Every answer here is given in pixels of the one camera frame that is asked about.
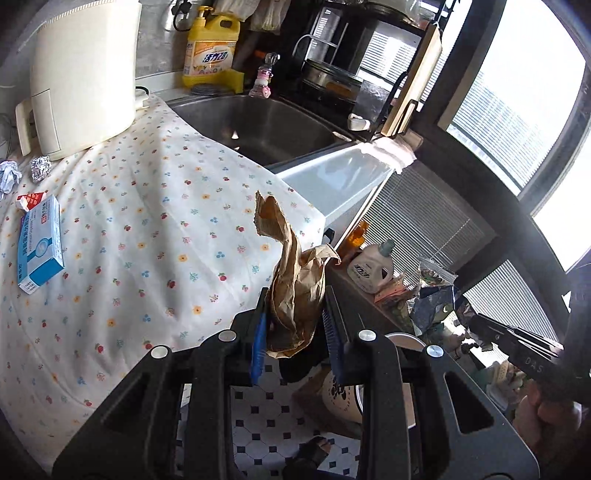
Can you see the crumpled white paper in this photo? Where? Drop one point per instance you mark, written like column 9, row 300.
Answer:
column 9, row 177

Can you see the black dish rack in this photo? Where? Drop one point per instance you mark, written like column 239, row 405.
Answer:
column 323, row 27

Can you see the white folded towel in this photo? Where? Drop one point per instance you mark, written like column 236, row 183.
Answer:
column 392, row 151

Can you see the person's right hand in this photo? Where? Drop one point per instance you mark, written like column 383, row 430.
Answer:
column 549, row 420

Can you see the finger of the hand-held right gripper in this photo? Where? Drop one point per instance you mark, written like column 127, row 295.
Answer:
column 471, row 321

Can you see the blue white medicine box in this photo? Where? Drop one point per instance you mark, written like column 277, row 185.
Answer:
column 39, row 244

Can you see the floral white tablecloth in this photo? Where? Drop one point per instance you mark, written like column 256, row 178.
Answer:
column 161, row 230

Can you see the white air fryer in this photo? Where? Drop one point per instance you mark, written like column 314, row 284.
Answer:
column 83, row 78

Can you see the small pink bottle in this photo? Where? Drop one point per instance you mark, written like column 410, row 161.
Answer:
column 263, row 81

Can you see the dark slipper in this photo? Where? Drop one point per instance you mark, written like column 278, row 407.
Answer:
column 314, row 452

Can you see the beige trash bin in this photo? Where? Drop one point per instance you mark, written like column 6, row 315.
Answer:
column 344, row 397

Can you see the window blind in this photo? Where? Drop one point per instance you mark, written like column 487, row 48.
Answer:
column 425, row 217
column 517, row 300

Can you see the clear zip bag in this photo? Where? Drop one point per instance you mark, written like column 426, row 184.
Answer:
column 436, row 274

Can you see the yellow dish soap bottle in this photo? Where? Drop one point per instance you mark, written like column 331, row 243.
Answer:
column 210, row 50

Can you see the stainless steel sink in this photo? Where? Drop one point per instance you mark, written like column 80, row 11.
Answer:
column 258, row 124

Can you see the foil ball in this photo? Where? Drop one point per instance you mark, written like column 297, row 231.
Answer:
column 40, row 168

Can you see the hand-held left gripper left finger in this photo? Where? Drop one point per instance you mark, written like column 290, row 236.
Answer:
column 258, row 341

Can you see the hanging plastic bags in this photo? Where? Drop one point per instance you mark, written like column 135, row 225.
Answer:
column 258, row 14

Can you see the metal pot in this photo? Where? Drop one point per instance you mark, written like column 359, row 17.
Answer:
column 332, row 81

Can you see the colourful snack bag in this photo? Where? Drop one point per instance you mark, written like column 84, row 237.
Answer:
column 392, row 291

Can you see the orange bottle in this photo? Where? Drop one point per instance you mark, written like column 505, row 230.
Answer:
column 358, row 236

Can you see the wooden cutting board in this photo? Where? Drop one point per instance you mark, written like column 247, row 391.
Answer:
column 415, row 83

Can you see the white laundry detergent bottle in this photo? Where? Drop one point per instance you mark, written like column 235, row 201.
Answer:
column 371, row 270

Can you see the red white small packet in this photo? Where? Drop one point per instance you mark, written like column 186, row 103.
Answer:
column 30, row 201

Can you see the brown paper bag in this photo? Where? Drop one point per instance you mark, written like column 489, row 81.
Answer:
column 295, row 286

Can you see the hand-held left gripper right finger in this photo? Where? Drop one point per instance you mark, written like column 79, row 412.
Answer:
column 333, row 341

